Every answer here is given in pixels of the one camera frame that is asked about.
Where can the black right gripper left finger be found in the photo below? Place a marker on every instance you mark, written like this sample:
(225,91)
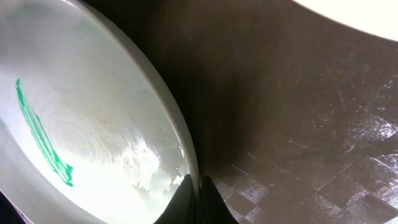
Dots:
(182,207)

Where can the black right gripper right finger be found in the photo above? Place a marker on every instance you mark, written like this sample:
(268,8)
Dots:
(213,208)

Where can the white plate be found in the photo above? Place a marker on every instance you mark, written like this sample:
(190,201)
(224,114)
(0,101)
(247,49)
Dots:
(376,17)
(90,132)

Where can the large dark serving tray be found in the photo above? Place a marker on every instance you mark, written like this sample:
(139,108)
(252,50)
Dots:
(293,116)

